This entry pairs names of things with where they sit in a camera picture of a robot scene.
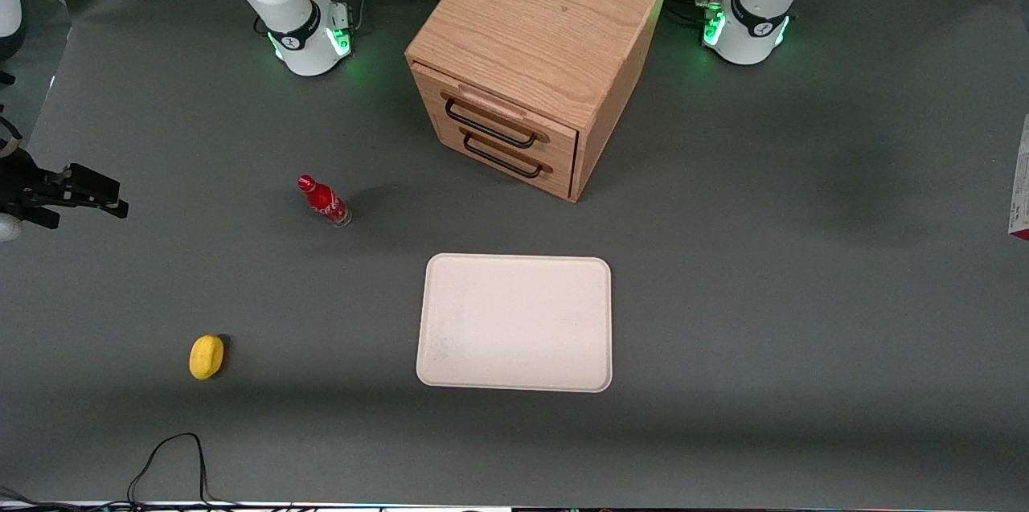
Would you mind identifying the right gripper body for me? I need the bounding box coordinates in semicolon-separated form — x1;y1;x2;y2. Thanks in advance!
0;149;69;225

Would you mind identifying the red cookie box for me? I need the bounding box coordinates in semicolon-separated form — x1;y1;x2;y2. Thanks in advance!
1008;114;1029;241

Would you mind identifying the beige plastic tray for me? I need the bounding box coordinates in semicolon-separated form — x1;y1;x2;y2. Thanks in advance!
416;253;613;394

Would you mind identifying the yellow lemon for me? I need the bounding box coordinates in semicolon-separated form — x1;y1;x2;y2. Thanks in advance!
189;334;227;381

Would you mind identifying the red cola bottle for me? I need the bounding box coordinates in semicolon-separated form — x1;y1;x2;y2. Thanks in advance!
297;174;352;228

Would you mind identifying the wooden drawer cabinet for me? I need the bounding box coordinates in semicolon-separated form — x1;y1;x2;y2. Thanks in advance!
404;0;670;203

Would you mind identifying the black cable at table edge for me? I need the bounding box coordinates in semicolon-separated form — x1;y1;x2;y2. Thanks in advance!
0;432;298;512

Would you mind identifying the wooden drawer with black handle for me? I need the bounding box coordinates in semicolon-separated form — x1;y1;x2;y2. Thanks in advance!
434;122;576;201
411;62;580;162

